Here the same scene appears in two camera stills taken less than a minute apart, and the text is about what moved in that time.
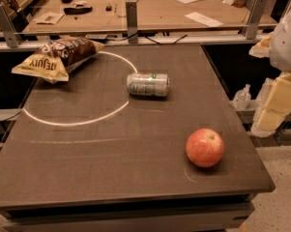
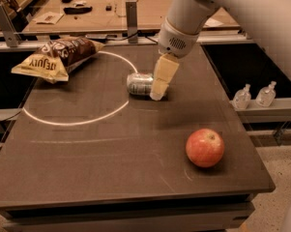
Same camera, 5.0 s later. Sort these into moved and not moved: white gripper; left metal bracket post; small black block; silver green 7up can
Moved: white gripper
Not moved: small black block; left metal bracket post; silver green 7up can
